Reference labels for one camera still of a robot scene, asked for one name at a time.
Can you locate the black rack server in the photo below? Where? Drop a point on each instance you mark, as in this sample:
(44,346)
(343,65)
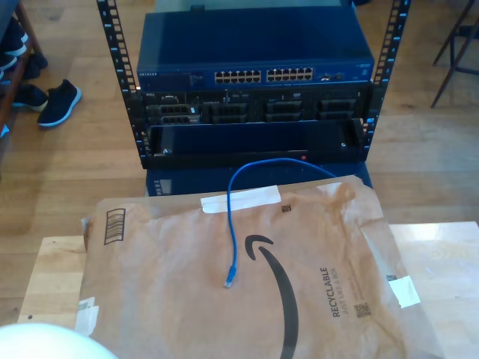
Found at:
(224,112)

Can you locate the pale grey board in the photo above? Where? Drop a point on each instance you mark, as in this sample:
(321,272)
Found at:
(243,3)

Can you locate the dark metal chair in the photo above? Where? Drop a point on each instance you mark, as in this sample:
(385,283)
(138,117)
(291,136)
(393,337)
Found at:
(453,52)

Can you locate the dark sneaker white sole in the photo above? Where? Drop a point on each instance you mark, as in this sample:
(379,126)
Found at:
(60,104)
(30,98)
(15,37)

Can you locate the black rack frame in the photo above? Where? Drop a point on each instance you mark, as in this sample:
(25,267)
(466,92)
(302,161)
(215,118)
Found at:
(119,56)

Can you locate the brown paper mailer envelope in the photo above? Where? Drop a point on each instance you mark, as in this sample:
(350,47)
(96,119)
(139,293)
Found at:
(168,280)

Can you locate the blue network switch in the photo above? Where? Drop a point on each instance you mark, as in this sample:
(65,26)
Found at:
(254,41)

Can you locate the dark shoe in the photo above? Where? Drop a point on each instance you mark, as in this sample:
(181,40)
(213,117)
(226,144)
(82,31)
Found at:
(37,65)

